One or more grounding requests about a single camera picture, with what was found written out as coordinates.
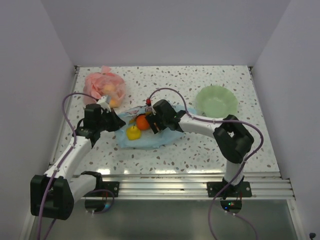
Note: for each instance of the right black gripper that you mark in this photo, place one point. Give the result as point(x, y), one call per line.
point(152, 119)

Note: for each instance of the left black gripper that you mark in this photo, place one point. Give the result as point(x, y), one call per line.
point(117, 123)

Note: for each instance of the orange mandarin fruit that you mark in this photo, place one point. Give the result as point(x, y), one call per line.
point(142, 123)

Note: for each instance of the blue printed plastic bag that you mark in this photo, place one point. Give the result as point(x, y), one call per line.
point(148, 139)

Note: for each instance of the yellow pear fruit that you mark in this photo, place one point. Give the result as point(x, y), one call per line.
point(133, 133)

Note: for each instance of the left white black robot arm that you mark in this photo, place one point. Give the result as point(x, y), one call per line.
point(53, 194)

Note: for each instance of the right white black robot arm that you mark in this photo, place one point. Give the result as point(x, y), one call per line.
point(233, 139)

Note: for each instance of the orange fruit in pink bag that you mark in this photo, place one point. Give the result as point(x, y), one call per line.
point(110, 90)

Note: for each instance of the pink plastic bag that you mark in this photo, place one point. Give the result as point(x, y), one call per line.
point(105, 83)

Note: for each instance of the green wavy bowl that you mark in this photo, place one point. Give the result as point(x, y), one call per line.
point(216, 102)

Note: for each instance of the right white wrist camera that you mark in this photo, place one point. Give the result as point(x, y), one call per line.
point(148, 108)

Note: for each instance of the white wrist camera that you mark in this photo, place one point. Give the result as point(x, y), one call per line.
point(104, 102)
point(148, 108)

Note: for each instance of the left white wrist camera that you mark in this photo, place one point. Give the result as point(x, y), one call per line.
point(104, 102)

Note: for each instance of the left black mounting bracket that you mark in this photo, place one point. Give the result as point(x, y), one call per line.
point(112, 186)

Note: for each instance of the black mounting bracket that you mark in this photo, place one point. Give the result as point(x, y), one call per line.
point(112, 186)
point(243, 190)

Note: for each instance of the right black mounting bracket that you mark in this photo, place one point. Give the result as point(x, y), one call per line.
point(243, 190)

